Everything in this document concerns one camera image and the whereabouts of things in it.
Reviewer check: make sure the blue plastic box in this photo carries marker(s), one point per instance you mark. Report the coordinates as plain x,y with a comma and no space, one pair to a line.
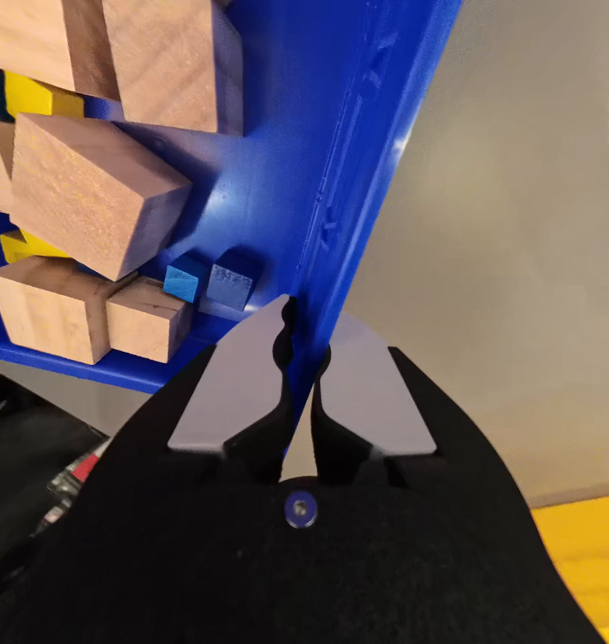
294,100

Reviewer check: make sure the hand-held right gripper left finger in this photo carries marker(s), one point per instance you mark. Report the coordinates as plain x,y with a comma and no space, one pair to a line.
229,397

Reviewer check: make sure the pile of mixed wooden cubes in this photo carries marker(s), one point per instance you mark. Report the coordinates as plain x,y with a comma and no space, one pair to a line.
83,191

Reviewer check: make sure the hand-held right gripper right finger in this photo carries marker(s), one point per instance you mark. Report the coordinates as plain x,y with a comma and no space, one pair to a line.
374,397

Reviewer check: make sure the yellow plastic box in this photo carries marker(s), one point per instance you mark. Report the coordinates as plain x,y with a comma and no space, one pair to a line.
586,553

